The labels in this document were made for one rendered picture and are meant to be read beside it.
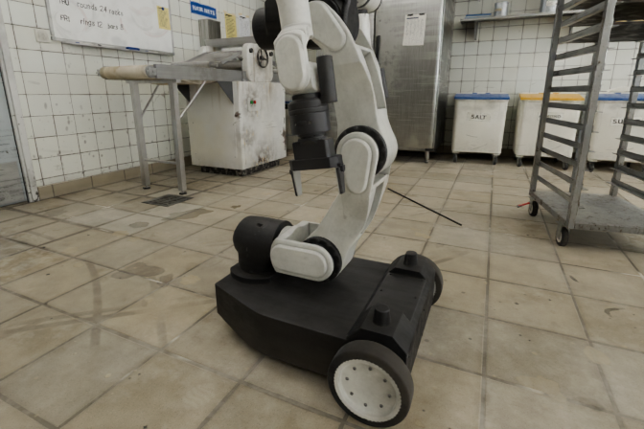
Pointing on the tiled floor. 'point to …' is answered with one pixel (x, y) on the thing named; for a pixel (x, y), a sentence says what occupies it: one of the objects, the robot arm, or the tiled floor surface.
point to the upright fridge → (400, 68)
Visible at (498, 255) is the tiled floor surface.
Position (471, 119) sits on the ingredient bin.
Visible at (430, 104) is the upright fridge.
